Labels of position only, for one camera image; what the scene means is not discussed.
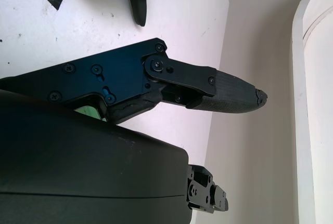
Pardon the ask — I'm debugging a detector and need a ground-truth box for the green wooden block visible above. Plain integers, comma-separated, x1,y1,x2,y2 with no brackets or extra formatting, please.
74,105,108,123

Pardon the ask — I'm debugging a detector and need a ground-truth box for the white curved panel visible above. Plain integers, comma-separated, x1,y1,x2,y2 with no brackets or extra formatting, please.
291,0,333,224

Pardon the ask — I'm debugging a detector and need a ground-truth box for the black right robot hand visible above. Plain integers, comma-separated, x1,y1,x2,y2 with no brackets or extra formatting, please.
0,37,268,224

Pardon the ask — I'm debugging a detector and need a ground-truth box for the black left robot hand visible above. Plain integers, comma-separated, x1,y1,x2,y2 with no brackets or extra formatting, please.
105,0,174,27

